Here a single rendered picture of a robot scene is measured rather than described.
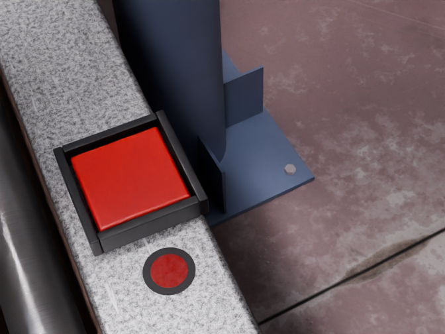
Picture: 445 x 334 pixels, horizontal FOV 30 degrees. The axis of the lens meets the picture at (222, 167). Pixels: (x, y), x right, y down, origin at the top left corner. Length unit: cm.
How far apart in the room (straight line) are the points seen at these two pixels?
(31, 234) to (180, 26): 80
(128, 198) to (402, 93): 131
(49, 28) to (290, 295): 97
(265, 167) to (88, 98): 107
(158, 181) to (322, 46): 135
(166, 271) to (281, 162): 115
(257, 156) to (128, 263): 115
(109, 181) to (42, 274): 7
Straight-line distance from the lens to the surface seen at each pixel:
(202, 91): 142
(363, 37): 187
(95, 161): 53
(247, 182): 161
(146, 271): 50
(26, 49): 62
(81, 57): 61
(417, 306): 152
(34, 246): 52
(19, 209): 54
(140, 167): 52
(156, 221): 50
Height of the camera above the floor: 136
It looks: 56 degrees down
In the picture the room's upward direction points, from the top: 3 degrees counter-clockwise
